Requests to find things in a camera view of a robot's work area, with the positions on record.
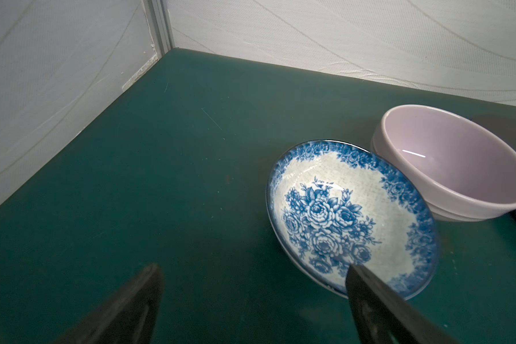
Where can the pink ceramic bowl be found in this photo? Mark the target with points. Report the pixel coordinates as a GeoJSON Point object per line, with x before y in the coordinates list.
{"type": "Point", "coordinates": [464, 172]}

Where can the blue floral ceramic bowl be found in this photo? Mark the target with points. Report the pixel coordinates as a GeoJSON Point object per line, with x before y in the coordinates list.
{"type": "Point", "coordinates": [333, 204]}

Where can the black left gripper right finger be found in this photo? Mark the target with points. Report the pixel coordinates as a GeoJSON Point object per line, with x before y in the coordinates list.
{"type": "Point", "coordinates": [382, 316]}

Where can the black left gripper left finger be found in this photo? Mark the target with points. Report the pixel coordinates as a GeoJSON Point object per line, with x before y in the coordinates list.
{"type": "Point", "coordinates": [128, 316]}

